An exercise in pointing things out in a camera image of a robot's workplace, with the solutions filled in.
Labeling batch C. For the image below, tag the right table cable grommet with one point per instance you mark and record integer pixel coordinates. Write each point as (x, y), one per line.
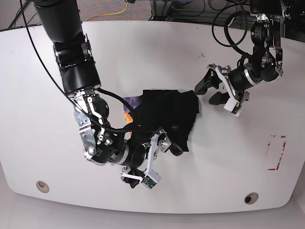
(251, 198)

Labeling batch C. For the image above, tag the left table cable grommet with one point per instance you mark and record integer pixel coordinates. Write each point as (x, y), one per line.
(42, 187)

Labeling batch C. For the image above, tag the table cable grommet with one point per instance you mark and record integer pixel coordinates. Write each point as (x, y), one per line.
(42, 187)
(251, 198)

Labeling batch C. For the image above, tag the red tape rectangle marking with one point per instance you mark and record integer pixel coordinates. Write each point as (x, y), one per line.
(274, 152)

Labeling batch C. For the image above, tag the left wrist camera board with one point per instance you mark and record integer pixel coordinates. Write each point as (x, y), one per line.
(233, 106)

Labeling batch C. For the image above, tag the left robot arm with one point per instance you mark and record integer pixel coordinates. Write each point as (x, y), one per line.
(264, 64)

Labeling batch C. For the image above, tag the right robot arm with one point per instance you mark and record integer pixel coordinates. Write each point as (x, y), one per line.
(135, 146)

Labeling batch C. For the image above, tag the black t-shirt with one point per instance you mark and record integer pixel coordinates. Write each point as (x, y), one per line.
(172, 110)

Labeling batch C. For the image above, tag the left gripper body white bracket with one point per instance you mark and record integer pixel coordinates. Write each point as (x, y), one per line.
(237, 81)

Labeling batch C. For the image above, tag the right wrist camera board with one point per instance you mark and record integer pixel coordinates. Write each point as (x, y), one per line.
(150, 180)

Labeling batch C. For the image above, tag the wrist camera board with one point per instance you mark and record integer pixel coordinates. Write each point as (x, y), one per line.
(233, 106)
(150, 180)

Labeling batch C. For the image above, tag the aluminium frame stand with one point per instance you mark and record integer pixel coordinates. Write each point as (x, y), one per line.
(160, 9)

